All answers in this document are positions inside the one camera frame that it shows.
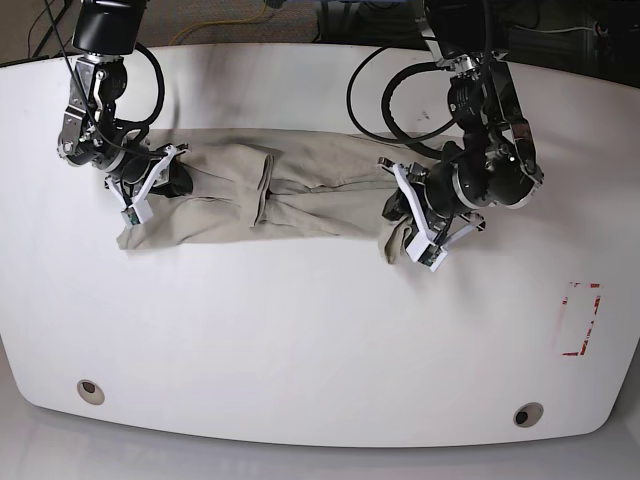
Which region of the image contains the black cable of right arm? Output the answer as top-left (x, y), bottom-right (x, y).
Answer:
top-left (42, 0), bottom-right (167, 151)

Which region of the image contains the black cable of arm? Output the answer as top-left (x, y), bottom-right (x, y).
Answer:
top-left (42, 0), bottom-right (167, 151)
top-left (347, 0), bottom-right (494, 161)

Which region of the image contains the right table grommet hole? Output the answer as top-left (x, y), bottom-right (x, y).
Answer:
top-left (513, 402), bottom-right (544, 428)

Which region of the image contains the left table grommet hole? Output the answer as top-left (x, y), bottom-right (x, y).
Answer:
top-left (77, 379), bottom-right (105, 406)

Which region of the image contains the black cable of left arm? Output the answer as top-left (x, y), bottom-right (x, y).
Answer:
top-left (347, 0), bottom-right (494, 161)

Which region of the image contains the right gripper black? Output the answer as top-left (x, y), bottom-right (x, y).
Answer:
top-left (150, 161), bottom-right (193, 198)

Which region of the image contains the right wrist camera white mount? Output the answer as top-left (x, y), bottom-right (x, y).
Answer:
top-left (105, 144), bottom-right (189, 229)

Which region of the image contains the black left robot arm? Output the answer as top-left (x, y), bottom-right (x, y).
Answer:
top-left (381, 1), bottom-right (544, 230)

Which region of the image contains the yellow cable on floor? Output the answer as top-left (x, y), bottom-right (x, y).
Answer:
top-left (169, 0), bottom-right (274, 49)

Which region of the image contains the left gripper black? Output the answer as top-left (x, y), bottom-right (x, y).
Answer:
top-left (382, 189), bottom-right (414, 225)

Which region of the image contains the red tape rectangle marking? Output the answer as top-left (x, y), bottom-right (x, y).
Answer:
top-left (555, 282), bottom-right (602, 357)

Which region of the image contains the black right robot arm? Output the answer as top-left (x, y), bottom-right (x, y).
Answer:
top-left (58, 1), bottom-right (193, 206)

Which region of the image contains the beige t-shirt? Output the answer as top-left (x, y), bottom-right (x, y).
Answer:
top-left (117, 129), bottom-right (433, 264)

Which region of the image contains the table grommet hole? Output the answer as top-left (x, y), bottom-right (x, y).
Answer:
top-left (513, 402), bottom-right (544, 428)
top-left (77, 379), bottom-right (105, 406)

